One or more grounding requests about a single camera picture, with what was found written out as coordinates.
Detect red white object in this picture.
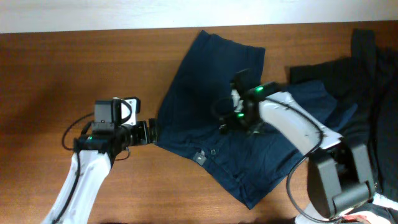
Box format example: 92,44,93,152
341,211,396,224

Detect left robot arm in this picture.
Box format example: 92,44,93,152
43,97,157,223

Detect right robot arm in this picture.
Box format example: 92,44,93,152
220,69,376,223

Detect navy blue shorts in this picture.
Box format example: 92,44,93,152
155,29,358,210

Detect black garment pile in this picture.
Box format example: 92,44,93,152
289,29,397,201

